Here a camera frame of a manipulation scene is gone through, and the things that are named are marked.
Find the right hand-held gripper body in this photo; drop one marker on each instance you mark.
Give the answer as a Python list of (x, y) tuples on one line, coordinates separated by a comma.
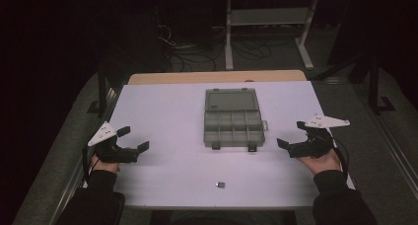
[(312, 147)]

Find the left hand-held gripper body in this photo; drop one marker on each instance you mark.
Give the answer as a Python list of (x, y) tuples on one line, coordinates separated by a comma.
[(113, 154)]

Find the person's left hand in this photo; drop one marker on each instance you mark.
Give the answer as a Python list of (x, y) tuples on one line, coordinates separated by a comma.
[(103, 166)]

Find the person's right hand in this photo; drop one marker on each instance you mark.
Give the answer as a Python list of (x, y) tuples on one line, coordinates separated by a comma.
[(323, 164)]

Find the white table cover sheet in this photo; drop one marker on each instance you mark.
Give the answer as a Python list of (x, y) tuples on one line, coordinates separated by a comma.
[(177, 172)]

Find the black metal stand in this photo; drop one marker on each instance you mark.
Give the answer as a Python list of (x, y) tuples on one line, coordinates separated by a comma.
[(374, 83), (102, 87)]

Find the clear plastic compartment box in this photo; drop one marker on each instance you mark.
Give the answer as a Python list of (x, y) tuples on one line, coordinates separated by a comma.
[(233, 126)]

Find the small grey metal part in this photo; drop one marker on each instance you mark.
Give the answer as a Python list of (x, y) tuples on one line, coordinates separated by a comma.
[(221, 185)]

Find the white metal stand frame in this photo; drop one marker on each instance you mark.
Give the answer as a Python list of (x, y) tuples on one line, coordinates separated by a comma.
[(230, 37)]

